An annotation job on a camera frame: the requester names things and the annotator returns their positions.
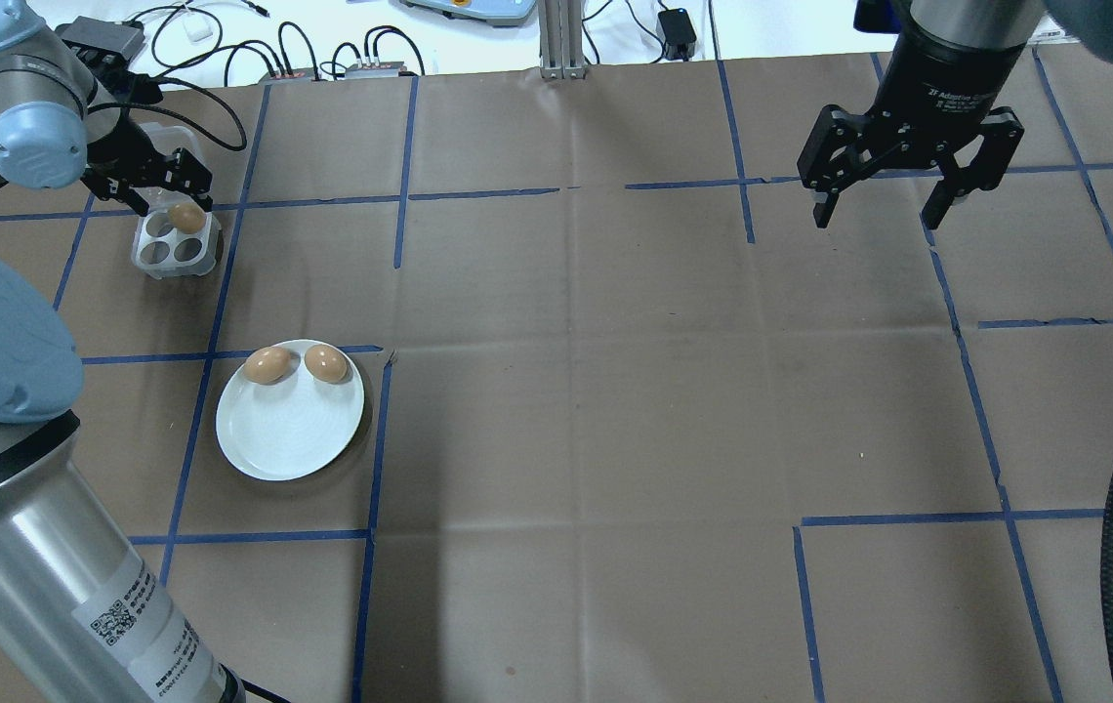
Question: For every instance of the brown egg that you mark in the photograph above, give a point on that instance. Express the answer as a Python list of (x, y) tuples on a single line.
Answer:
[(267, 366), (326, 363), (187, 218)]

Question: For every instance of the clear plastic egg carton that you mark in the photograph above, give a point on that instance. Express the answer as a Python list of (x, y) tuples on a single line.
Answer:
[(171, 264)]

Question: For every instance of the white round plate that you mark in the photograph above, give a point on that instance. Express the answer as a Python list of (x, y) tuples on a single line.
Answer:
[(293, 430)]

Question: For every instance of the black electronics box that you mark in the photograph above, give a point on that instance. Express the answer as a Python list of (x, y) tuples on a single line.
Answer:
[(107, 37)]

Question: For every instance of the small white adapter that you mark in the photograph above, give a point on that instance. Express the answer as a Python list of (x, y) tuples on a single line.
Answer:
[(196, 29)]

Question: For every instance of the black power adapter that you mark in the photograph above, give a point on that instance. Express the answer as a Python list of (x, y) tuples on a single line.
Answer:
[(679, 31)]

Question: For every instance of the blue grey device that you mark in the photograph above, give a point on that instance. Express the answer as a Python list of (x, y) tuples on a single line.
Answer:
[(469, 10)]

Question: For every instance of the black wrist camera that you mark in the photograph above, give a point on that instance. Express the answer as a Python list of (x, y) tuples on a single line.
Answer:
[(871, 14)]

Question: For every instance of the aluminium profile post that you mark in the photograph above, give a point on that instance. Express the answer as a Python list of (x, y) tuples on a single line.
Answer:
[(563, 39)]

